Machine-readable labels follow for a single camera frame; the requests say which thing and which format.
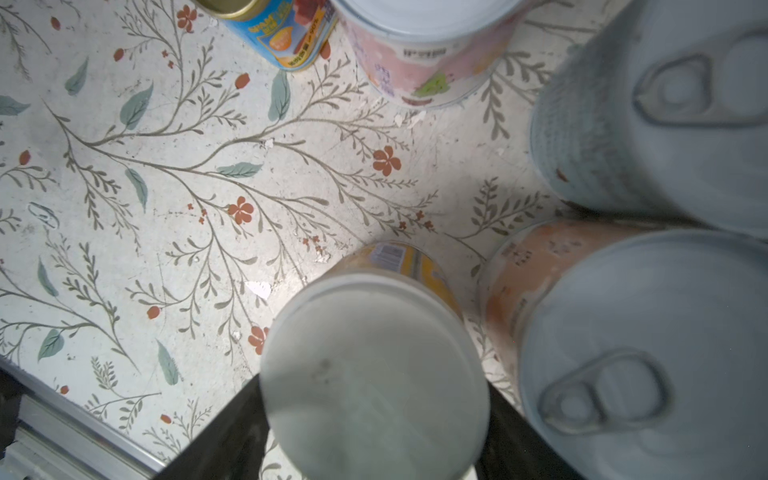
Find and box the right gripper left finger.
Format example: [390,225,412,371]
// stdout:
[155,375,269,480]

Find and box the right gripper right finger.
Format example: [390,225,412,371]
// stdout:
[474,382,583,480]

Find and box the orange label plastic-lid can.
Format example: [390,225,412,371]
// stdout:
[259,241,490,479]

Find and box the gold rectangular tin can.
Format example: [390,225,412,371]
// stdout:
[196,0,337,72]

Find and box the salmon label can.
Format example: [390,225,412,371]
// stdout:
[478,219,767,479]

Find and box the teal label can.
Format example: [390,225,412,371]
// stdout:
[530,1,767,239]

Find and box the pink label can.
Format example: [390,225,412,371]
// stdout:
[332,0,534,109]

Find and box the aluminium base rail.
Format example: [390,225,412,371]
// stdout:
[1,360,164,480]

